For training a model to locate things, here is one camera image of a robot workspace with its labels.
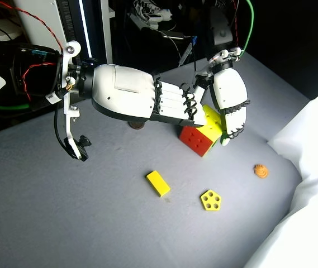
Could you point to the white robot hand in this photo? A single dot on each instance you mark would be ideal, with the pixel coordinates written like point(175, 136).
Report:
point(125, 92)
point(228, 89)

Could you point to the multicoloured puzzle cube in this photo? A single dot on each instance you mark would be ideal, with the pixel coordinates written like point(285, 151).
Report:
point(195, 139)

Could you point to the brown round cookie toy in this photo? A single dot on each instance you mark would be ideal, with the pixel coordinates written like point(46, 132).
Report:
point(136, 125)

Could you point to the dark flat device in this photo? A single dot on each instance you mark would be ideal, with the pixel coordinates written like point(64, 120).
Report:
point(172, 35)

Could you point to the orange swirl toy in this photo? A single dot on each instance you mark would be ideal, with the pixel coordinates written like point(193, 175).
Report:
point(261, 171)

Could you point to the yellow rectangular block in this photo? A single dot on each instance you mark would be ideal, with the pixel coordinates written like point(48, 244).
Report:
point(158, 184)

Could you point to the white robot body column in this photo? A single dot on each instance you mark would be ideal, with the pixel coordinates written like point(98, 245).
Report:
point(49, 11)

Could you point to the yellow pentagon block with holes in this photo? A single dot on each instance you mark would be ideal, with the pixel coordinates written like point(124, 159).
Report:
point(211, 200)

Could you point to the white sheet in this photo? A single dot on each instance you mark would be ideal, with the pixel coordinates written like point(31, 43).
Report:
point(309, 167)

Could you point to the grey table cloth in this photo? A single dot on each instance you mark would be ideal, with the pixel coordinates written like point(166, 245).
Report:
point(91, 209)

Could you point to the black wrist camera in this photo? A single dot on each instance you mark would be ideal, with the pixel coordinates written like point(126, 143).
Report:
point(81, 146)

